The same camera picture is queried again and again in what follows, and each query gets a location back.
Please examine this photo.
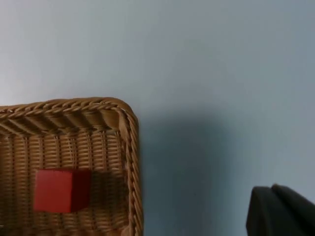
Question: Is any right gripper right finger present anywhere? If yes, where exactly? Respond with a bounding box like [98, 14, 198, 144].
[271, 183, 315, 236]

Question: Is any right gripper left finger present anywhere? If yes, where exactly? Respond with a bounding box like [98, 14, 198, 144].
[246, 185, 296, 236]

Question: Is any pale brown wicker basket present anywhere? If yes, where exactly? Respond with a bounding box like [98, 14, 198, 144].
[0, 97, 144, 236]

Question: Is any red cube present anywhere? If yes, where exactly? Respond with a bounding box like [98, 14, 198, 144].
[33, 169, 92, 213]

